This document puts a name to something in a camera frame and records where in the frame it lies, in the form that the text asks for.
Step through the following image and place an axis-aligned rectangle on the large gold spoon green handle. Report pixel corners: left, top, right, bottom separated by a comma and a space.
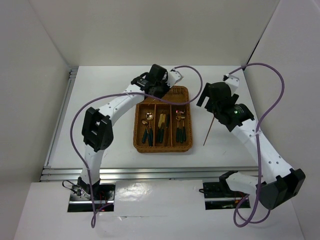
146, 111, 154, 147

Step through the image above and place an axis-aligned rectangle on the gold knife green handle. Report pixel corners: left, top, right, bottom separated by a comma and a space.
159, 113, 166, 144
156, 112, 163, 143

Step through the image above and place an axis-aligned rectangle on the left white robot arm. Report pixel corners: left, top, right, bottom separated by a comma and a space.
78, 64, 183, 200

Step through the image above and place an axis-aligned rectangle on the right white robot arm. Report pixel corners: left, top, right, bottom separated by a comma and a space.
197, 82, 306, 210

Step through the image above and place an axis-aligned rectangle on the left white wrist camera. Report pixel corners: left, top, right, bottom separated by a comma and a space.
166, 69, 184, 89

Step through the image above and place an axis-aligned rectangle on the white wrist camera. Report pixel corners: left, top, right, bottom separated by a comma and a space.
166, 69, 184, 89
222, 74, 240, 95

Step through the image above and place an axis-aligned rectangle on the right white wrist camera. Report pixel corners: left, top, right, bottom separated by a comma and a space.
222, 74, 240, 95

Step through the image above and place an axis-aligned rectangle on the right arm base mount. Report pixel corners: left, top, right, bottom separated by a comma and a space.
198, 170, 246, 210

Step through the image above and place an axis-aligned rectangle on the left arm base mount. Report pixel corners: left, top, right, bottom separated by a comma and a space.
62, 180, 116, 213

